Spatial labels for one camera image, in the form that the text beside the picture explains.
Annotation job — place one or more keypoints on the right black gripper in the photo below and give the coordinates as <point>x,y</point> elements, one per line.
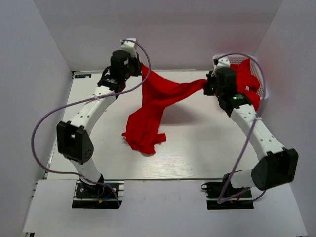
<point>211,77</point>

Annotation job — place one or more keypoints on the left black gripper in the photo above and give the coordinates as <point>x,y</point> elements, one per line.
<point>137,63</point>

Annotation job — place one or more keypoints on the red t shirt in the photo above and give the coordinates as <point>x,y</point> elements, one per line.
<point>157,94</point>

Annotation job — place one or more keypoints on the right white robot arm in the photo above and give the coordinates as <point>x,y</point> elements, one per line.
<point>276,163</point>

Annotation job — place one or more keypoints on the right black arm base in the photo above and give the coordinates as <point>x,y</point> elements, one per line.
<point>213,189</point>

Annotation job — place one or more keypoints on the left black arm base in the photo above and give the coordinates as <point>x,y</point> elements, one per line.
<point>92,197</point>

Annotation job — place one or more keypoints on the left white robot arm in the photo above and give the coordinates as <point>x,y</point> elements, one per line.
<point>73,136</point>

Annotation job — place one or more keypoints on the red t shirts in basket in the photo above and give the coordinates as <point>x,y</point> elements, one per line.
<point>246,82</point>

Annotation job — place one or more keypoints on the blue table label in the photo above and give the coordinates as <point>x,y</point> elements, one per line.
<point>83,76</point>

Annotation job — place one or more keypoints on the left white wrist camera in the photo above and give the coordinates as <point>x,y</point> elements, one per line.
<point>130,46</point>

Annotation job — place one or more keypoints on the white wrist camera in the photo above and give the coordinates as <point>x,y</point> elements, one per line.
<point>220,62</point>
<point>130,46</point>

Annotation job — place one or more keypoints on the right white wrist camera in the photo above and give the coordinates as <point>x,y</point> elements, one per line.
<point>220,62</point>

